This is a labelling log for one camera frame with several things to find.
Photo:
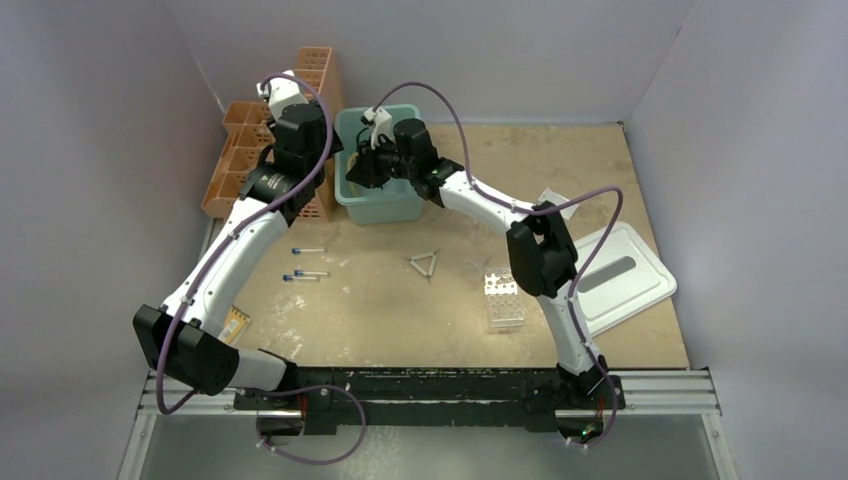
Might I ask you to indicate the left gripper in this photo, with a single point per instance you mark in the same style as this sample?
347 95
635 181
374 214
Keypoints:
335 146

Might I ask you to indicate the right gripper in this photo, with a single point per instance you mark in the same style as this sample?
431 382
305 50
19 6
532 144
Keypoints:
367 172

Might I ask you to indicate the amber rubber tubing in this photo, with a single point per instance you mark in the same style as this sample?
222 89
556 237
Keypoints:
354 187

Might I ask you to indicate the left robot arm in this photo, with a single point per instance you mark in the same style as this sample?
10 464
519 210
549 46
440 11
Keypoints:
180 337

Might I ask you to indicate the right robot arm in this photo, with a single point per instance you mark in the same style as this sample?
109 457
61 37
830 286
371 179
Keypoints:
542 254

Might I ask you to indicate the teal plastic tub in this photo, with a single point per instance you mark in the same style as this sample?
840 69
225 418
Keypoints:
396 201

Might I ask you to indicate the clay pipe triangle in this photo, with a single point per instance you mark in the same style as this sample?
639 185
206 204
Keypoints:
424 264

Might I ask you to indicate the upper blue-capped test tube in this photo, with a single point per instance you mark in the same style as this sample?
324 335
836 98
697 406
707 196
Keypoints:
301 251

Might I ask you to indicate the lower blue-capped test tube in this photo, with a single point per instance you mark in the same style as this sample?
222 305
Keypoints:
295 278

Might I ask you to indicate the clear glass funnel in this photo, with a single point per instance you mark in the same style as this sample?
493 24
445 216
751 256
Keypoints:
479 265

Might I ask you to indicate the white paper tag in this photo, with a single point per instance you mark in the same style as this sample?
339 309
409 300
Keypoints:
556 199

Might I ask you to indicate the clear well plate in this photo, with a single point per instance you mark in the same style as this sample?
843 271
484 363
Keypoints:
504 307

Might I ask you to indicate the orange spiral notebook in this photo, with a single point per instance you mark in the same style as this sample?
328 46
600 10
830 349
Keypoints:
237 321

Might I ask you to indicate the white tub lid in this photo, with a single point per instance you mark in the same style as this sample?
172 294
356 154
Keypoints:
625 278

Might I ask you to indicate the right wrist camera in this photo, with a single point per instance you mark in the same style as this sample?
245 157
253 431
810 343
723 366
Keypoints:
380 121

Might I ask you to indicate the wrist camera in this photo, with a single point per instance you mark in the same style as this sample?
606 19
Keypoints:
279 93
380 121

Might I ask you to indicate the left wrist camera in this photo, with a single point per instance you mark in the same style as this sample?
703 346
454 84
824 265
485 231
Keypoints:
279 93

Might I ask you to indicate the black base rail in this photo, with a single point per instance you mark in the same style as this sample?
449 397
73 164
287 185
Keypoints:
538 400

